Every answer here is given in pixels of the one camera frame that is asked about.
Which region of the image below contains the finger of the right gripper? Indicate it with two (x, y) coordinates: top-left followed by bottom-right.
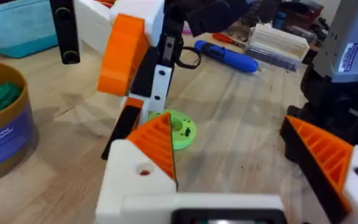
(100, 64), (174, 161)

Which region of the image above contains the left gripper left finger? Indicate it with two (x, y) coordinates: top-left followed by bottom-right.
(94, 113), (179, 224)

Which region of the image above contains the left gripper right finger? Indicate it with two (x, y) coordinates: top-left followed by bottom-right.
(280, 114), (358, 224)

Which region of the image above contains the blue electric screwdriver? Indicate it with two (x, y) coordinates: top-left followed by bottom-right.
(193, 39), (260, 74)

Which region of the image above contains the green disc with holes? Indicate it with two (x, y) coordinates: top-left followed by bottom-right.
(147, 108), (197, 151)

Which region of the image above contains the black flat wrist plate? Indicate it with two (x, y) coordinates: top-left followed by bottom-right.
(48, 0), (81, 65)

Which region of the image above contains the teal zip bag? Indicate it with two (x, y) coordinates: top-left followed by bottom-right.
(0, 0), (59, 59)

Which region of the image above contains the clear plastic box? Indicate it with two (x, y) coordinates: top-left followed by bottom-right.
(244, 22), (310, 73)

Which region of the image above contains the brown tub with toys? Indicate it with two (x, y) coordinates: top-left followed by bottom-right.
(0, 59), (39, 185)

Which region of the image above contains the black cable loop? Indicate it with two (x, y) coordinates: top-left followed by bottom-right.
(175, 46), (203, 70)

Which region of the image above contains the red handled tool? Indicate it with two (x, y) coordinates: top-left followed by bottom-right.
(211, 32), (235, 45)

